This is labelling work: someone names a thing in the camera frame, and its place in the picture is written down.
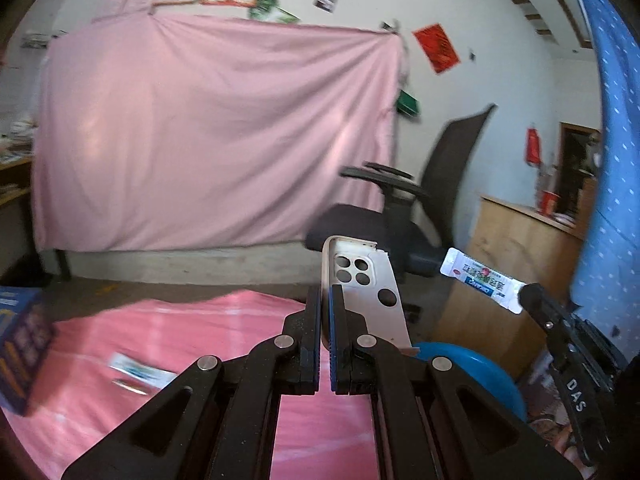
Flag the white blue sachet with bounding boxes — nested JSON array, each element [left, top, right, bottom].
[[109, 352, 178, 391], [440, 247, 526, 316]]

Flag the red hanging charm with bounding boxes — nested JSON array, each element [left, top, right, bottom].
[[525, 127, 544, 166]]

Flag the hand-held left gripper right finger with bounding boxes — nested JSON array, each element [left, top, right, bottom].
[[327, 284, 586, 480]]

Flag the beige phone case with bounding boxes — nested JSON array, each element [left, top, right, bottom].
[[320, 235, 420, 358]]

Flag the black office chair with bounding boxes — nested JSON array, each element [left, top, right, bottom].
[[305, 104, 498, 281]]

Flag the wooden cabinet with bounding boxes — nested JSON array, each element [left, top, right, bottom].
[[432, 195, 586, 376]]

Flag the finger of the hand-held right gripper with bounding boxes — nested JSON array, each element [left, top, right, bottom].
[[517, 282, 608, 467]]

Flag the green paper leaflets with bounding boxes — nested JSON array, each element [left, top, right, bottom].
[[250, 0, 301, 25]]

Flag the small silver wrapper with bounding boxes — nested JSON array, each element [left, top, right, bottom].
[[112, 379, 151, 396]]

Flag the wooden shelf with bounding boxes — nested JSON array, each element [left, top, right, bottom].
[[0, 155, 33, 208]]

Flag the blue printed box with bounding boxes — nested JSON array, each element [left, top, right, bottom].
[[0, 286, 57, 416]]

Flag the blue plastic basin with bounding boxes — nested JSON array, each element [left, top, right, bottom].
[[412, 342, 528, 423]]

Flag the red paper cup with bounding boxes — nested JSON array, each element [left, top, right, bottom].
[[535, 190, 562, 217]]

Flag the blue dotted curtain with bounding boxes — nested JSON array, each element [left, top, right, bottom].
[[565, 0, 640, 341]]

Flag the wooden door frame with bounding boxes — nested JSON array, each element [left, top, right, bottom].
[[557, 121, 603, 217]]

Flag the green box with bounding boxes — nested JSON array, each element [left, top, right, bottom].
[[396, 89, 421, 117]]

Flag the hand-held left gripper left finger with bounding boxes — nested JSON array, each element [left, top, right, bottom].
[[60, 285, 323, 480]]

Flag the red diamond wall poster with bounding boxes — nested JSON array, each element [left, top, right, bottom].
[[412, 22, 461, 75]]

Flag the pink hanging sheet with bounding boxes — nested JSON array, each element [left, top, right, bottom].
[[31, 12, 406, 252]]

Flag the pink checked tablecloth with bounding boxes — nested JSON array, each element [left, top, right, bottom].
[[0, 290, 381, 480]]

